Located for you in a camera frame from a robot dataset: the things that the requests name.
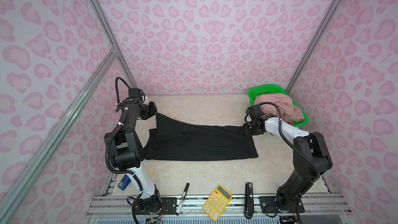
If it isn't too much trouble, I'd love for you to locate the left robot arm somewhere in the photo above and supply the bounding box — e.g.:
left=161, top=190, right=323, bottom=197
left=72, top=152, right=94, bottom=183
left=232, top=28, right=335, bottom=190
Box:
left=104, top=98, right=162, bottom=214

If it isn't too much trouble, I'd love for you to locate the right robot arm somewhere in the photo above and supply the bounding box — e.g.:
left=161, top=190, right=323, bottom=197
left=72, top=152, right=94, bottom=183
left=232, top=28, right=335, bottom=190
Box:
left=243, top=116, right=333, bottom=213

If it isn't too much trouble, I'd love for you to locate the pink garment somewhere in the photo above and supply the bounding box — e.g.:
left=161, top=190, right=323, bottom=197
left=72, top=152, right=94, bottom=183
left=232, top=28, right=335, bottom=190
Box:
left=254, top=93, right=305, bottom=125

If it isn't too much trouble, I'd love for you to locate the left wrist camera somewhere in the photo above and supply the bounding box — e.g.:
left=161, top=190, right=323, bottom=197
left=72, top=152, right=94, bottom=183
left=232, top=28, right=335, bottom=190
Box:
left=128, top=88, right=148, bottom=104

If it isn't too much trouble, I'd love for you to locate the green plastic laundry basket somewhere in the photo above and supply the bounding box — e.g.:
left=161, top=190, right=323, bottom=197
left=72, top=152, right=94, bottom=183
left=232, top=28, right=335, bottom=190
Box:
left=247, top=84, right=308, bottom=127

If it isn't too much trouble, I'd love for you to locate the blue stapler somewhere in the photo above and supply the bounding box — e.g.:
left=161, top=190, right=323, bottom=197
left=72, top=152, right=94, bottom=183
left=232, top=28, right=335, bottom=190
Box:
left=118, top=174, right=131, bottom=191

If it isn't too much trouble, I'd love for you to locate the black marker pen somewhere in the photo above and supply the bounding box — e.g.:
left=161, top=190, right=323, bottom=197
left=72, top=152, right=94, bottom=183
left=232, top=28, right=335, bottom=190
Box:
left=175, top=183, right=190, bottom=216

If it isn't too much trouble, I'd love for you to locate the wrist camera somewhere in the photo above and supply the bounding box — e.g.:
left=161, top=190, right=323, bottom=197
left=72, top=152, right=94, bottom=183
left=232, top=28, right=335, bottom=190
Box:
left=128, top=88, right=148, bottom=104
left=245, top=105, right=265, bottom=123

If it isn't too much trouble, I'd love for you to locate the black stapler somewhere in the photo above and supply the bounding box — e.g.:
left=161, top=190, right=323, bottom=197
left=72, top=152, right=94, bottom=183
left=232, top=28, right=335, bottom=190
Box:
left=244, top=182, right=255, bottom=219

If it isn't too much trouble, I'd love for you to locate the aluminium mounting rail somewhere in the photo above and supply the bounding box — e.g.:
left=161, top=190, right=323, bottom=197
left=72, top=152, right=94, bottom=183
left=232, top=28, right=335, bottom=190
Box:
left=84, top=193, right=355, bottom=224

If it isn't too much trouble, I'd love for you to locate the black shirt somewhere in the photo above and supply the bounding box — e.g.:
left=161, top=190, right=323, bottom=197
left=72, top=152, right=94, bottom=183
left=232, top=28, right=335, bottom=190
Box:
left=144, top=114, right=258, bottom=161

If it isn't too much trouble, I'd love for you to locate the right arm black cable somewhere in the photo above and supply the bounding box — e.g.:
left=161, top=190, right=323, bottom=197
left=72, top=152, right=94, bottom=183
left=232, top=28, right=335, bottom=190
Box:
left=244, top=102, right=321, bottom=224

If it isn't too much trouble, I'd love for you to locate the yellow calculator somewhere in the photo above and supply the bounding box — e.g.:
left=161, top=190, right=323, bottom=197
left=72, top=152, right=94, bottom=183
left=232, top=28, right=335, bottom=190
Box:
left=202, top=185, right=233, bottom=222

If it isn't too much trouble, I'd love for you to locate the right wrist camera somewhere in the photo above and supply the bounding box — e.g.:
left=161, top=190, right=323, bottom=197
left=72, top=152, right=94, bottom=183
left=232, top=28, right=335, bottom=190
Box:
left=245, top=105, right=265, bottom=123

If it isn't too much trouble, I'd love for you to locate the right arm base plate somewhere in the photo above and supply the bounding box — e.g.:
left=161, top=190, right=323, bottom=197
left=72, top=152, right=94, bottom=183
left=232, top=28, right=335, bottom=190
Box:
left=259, top=196, right=305, bottom=215

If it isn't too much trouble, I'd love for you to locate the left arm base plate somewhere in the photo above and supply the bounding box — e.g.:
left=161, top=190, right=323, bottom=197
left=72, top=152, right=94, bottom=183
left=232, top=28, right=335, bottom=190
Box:
left=133, top=197, right=178, bottom=215

